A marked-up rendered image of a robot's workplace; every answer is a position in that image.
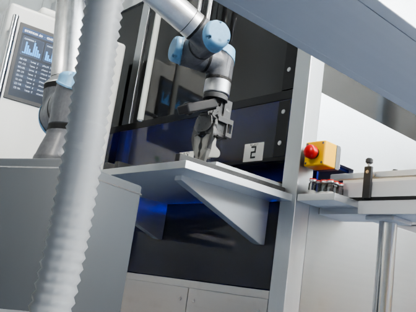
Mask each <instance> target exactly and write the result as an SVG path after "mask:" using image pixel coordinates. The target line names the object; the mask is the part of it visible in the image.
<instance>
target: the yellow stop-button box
mask: <svg viewBox="0 0 416 312"><path fill-rule="evenodd" d="M310 144H312V145H315V146H316V147H317V148H318V154H317V156H316V157H315V158H314V159H309V158H306V157H305V162H304V166H305V167H308V168H310V169H313V170H316V171H318V172H321V171H338V170H339V160H340V146H338V145H335V144H333V143H331V142H328V141H316V142H307V143H306V146H307V145H310Z"/></svg>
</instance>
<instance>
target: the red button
mask: <svg viewBox="0 0 416 312"><path fill-rule="evenodd" d="M303 153H304V155H305V157H306V158H309V159H314V158H315V157H316V156H317V154H318V148H317V147H316V146H315V145H312V144H310V145H307V146H306V147H305V149H304V151H303Z"/></svg>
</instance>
